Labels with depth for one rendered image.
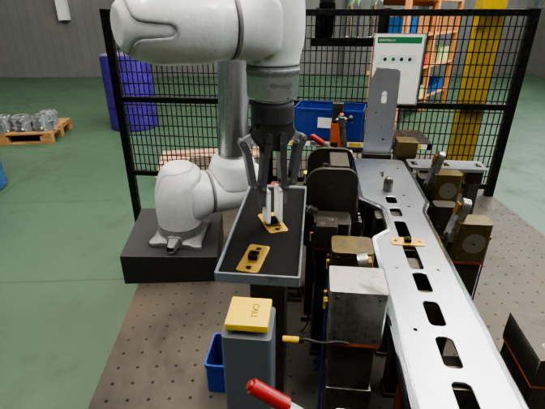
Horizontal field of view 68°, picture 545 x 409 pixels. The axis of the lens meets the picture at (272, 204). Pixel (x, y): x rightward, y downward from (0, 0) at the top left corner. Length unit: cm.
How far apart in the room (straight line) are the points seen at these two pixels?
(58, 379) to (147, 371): 113
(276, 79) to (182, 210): 78
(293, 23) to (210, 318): 90
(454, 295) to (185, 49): 71
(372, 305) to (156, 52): 53
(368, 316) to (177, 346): 63
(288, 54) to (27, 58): 1178
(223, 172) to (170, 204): 20
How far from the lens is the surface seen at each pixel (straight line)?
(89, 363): 228
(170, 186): 133
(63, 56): 1197
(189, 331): 126
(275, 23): 65
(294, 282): 65
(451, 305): 93
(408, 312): 88
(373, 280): 75
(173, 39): 60
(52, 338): 250
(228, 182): 137
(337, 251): 88
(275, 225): 79
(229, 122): 132
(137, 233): 153
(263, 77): 67
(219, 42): 62
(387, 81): 171
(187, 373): 115
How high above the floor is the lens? 154
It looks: 26 degrees down
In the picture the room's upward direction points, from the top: straight up
